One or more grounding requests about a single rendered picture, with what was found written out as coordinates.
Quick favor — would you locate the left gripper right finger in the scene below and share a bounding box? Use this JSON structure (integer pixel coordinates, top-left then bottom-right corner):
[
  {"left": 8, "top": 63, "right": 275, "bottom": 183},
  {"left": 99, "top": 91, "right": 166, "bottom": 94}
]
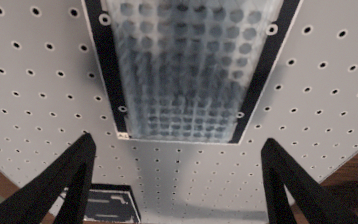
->
[{"left": 260, "top": 138, "right": 358, "bottom": 224}]

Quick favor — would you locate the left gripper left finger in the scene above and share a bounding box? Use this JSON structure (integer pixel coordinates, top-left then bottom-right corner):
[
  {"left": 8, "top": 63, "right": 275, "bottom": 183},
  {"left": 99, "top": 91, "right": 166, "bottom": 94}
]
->
[{"left": 0, "top": 133, "right": 97, "bottom": 224}]

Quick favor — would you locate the clear well plate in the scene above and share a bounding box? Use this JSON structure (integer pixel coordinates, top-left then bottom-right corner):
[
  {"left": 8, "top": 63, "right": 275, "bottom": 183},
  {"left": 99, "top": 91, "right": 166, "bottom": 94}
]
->
[{"left": 106, "top": 0, "right": 279, "bottom": 145}]

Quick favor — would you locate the grey flat base plate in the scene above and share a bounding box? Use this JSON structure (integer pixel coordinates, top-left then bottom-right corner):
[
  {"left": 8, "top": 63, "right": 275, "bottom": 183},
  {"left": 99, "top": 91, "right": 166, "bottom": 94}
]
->
[{"left": 0, "top": 0, "right": 358, "bottom": 224}]

